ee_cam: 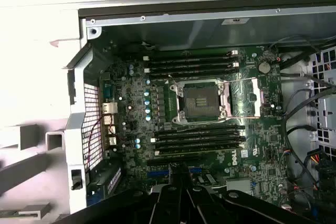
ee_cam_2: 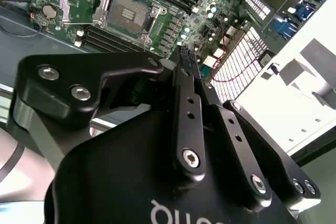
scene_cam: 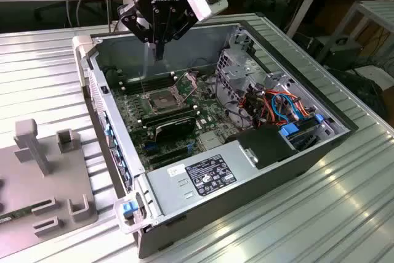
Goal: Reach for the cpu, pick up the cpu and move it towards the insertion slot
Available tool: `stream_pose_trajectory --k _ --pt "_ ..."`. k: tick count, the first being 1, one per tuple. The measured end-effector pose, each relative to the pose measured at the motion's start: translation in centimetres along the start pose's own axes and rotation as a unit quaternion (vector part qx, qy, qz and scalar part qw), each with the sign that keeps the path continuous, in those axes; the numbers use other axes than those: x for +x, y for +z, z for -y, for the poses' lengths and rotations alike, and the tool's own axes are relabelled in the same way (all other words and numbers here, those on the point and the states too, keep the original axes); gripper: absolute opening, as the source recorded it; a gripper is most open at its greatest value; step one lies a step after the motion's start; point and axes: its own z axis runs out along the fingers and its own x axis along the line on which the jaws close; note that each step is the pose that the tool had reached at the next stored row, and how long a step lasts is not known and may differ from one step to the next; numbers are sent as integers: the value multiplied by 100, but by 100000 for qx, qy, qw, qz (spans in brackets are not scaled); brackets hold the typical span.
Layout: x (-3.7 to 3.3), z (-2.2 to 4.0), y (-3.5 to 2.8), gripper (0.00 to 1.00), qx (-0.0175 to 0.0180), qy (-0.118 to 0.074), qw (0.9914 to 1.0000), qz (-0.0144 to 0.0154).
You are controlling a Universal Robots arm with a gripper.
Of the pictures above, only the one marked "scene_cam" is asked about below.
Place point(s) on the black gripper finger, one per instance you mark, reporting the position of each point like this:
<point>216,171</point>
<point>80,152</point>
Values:
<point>130,18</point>
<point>184,26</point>

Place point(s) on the black RAM slot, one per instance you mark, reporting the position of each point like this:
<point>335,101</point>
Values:
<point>170,118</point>
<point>144,79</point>
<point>147,84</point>
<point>167,114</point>

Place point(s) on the CPU socket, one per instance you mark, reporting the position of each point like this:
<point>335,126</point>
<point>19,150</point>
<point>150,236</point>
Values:
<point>161,101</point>

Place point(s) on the black expansion slot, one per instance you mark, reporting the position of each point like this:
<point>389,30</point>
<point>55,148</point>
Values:
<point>170,159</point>
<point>167,152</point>

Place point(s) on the metal locking lever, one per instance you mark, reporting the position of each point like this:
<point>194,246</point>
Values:
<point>142,84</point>

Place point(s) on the silver drive cage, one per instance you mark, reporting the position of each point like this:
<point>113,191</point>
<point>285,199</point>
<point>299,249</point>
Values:
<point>235,75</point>

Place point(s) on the green motherboard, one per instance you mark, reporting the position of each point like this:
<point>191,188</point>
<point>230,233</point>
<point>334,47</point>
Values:
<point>209,112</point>

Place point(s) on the silver chipset heatsink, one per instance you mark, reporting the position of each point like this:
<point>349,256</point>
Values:
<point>210,140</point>

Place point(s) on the hard disk in blue carrier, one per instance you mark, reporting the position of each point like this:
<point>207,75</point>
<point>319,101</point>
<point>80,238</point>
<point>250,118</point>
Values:
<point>289,130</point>

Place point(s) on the small blue clip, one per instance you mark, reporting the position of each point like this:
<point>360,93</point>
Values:
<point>319,118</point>

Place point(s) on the grey power supply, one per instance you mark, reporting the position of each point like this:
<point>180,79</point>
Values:
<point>172,189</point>

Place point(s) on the open black PC case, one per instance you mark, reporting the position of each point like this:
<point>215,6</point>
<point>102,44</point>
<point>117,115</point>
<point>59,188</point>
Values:
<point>215,213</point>

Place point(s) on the blue case latch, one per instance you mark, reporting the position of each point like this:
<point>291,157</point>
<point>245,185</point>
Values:
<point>129,210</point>

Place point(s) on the grey parts rack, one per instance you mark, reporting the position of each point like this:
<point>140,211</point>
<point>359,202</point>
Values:
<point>18,180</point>

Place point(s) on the green RAM stick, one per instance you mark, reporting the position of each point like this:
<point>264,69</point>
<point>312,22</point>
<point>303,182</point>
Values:
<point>15,214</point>

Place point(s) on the black plastic duct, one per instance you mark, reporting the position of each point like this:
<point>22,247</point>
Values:
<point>267,146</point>

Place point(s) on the grey metal frame shelf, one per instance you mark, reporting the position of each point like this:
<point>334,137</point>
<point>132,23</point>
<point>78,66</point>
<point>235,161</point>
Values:
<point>372,7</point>

